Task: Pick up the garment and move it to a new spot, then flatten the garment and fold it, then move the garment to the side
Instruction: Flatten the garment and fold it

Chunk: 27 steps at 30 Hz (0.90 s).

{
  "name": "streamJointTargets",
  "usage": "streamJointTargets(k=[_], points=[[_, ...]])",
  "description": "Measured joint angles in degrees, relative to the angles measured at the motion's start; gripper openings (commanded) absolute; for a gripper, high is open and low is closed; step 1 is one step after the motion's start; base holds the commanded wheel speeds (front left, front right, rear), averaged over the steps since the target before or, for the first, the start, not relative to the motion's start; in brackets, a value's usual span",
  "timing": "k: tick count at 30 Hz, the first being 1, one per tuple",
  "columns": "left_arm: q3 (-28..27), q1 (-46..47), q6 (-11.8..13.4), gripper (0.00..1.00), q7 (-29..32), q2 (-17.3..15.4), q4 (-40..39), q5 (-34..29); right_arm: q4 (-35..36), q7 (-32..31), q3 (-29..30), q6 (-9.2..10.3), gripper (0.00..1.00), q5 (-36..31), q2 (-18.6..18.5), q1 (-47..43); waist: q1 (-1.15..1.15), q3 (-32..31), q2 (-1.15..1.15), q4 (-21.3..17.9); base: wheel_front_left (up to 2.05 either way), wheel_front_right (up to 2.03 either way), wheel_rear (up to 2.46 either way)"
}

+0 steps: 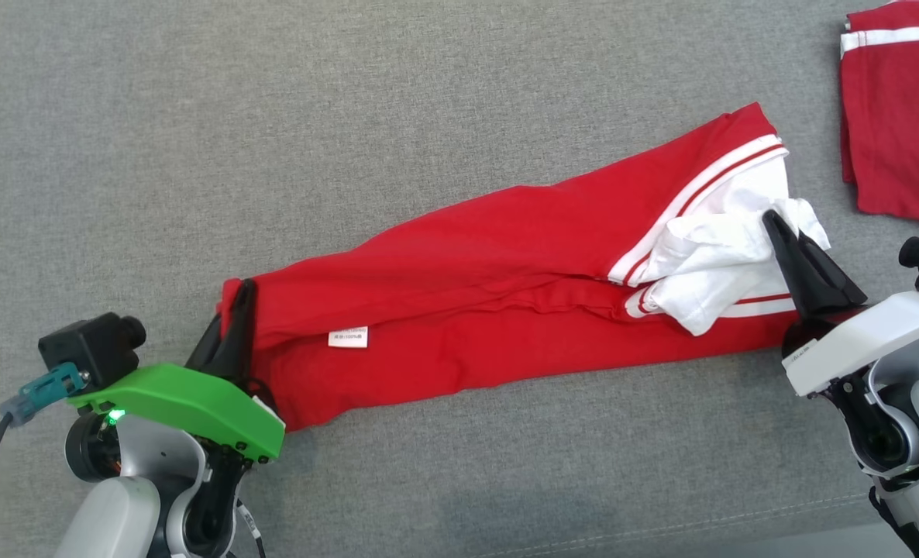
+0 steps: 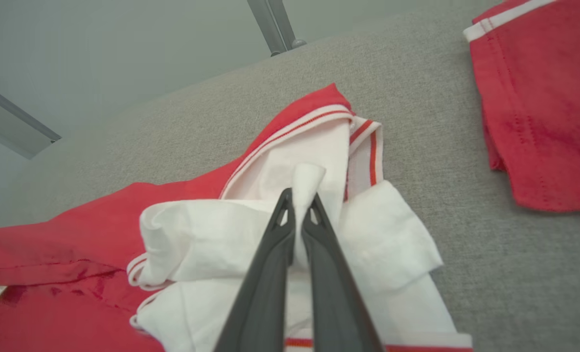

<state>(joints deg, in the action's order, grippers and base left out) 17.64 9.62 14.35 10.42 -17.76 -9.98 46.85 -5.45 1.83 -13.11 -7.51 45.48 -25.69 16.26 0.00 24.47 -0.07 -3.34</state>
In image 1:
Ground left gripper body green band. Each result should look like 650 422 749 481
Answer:
67 363 286 464

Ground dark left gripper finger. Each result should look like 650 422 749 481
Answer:
212 279 257 386
186 314 232 371

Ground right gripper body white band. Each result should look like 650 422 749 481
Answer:
781 292 919 398

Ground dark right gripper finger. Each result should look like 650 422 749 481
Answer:
799 232 867 308
762 209 832 317

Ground red Bulls 23 garment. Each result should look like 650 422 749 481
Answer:
839 0 919 228

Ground red white-striped trousers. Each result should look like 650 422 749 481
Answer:
219 101 832 432

